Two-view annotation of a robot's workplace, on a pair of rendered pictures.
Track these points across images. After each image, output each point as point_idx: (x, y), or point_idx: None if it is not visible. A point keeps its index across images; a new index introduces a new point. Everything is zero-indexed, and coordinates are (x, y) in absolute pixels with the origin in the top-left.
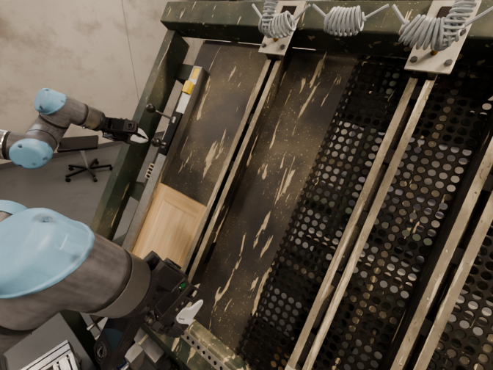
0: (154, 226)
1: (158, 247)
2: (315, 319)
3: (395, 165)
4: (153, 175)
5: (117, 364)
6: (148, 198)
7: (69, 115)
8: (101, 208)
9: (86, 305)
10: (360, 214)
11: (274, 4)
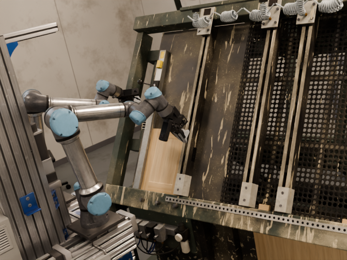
0: (154, 156)
1: (160, 167)
2: (250, 153)
3: (268, 70)
4: (147, 124)
5: (167, 139)
6: (147, 139)
7: (110, 90)
8: (113, 159)
9: (162, 105)
10: (259, 97)
11: (196, 15)
